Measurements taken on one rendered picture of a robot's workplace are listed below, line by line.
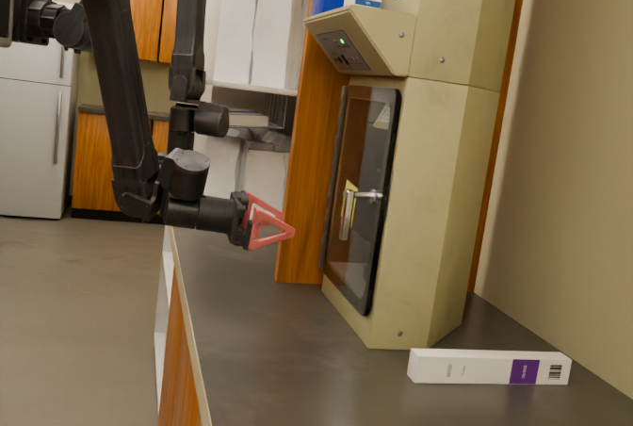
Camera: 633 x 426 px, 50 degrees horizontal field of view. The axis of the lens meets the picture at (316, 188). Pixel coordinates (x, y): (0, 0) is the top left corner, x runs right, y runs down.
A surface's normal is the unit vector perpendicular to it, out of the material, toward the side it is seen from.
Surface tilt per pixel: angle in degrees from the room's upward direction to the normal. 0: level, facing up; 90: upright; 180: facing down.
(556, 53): 90
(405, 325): 90
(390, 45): 90
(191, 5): 86
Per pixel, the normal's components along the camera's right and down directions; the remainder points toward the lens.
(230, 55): -0.18, 0.17
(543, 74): -0.96, -0.09
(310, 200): 0.25, 0.17
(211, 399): 0.13, -0.98
